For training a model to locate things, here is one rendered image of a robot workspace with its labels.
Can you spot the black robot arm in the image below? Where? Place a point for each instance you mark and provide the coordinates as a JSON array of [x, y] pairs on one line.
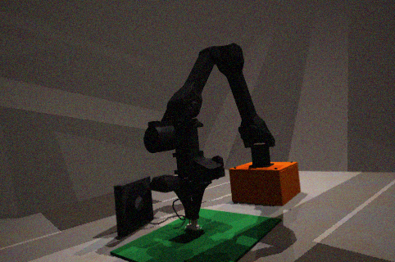
[[185, 104]]

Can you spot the green circuit board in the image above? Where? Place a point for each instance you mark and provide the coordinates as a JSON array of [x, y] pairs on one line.
[[217, 236]]

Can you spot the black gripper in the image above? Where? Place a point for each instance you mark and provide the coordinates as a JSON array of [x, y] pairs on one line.
[[186, 191]]

